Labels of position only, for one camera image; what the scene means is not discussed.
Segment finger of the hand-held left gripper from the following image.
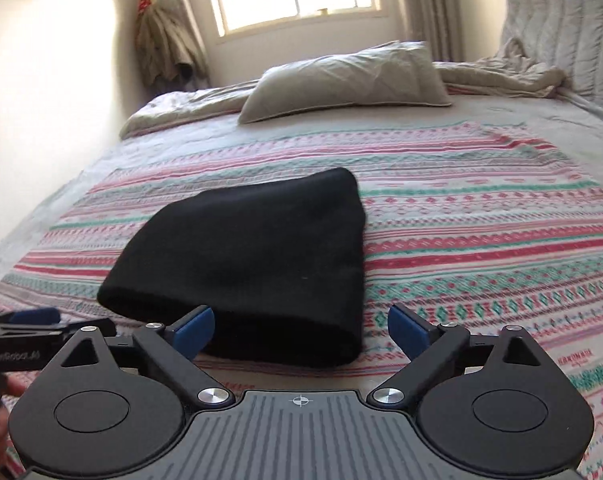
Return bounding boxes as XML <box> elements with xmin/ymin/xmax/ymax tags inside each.
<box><xmin>64</xmin><ymin>317</ymin><xmax>118</xmax><ymax>339</ymax></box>
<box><xmin>0</xmin><ymin>308</ymin><xmax>63</xmax><ymax>329</ymax></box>

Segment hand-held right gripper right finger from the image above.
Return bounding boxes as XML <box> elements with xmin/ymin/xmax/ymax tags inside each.
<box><xmin>368</xmin><ymin>303</ymin><xmax>548</xmax><ymax>407</ymax></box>

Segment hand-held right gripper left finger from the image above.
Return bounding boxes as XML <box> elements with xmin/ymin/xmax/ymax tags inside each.
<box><xmin>56</xmin><ymin>305</ymin><xmax>235</xmax><ymax>409</ymax></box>

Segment black pants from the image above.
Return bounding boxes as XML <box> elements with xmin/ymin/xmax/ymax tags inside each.
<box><xmin>97</xmin><ymin>167</ymin><xmax>368</xmax><ymax>369</ymax></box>

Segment person's left hand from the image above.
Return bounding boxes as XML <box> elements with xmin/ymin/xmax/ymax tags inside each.
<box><xmin>0</xmin><ymin>376</ymin><xmax>28</xmax><ymax>461</ymax></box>

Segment red green patterned blanket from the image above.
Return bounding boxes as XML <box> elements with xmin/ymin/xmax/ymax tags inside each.
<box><xmin>0</xmin><ymin>120</ymin><xmax>603</xmax><ymax>480</ymax></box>

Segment beige rumpled duvet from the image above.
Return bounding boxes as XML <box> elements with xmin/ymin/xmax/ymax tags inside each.
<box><xmin>118</xmin><ymin>37</ymin><xmax>568</xmax><ymax>139</ymax></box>

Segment grey pillow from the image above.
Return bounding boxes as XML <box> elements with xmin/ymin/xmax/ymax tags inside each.
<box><xmin>238</xmin><ymin>41</ymin><xmax>453</xmax><ymax>125</ymax></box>

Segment hanging olive jackets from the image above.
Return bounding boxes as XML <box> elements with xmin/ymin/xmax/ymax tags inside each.
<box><xmin>134</xmin><ymin>0</ymin><xmax>208</xmax><ymax>87</ymax></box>

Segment grey quilted headboard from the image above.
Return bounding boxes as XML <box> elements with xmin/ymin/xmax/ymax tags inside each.
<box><xmin>499</xmin><ymin>0</ymin><xmax>603</xmax><ymax>122</ymax></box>

